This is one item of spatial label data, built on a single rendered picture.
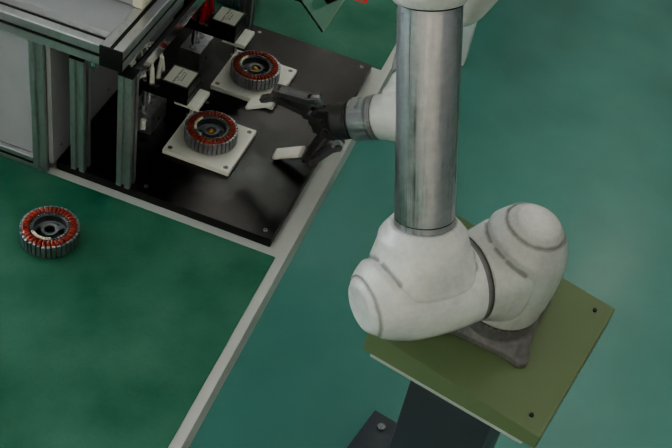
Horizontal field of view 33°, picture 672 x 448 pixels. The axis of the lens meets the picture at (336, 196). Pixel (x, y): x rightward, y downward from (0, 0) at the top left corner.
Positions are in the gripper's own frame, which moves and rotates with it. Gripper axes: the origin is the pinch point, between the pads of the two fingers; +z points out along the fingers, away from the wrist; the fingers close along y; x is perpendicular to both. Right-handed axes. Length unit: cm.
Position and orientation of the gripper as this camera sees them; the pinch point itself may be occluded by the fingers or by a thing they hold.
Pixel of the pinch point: (266, 129)
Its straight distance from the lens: 236.7
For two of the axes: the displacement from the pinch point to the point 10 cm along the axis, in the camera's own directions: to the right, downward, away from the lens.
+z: -8.8, 0.6, 4.8
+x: -3.1, 6.9, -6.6
